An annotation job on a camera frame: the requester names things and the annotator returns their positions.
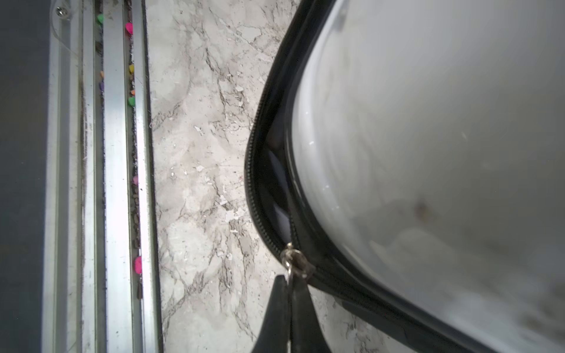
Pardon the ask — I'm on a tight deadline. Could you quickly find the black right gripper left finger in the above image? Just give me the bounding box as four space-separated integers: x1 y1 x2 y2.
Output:
252 275 290 353

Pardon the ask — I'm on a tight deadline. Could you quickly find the space print kids suitcase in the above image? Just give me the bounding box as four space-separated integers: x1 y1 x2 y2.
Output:
244 1 564 352

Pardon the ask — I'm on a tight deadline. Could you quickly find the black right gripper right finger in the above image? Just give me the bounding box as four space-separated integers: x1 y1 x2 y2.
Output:
290 276 331 353

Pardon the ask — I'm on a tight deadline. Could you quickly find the silver zipper pull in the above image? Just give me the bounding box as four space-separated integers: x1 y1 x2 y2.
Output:
280 243 316 281

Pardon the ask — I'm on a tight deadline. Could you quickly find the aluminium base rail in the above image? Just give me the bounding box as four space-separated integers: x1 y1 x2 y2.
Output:
41 1 163 352

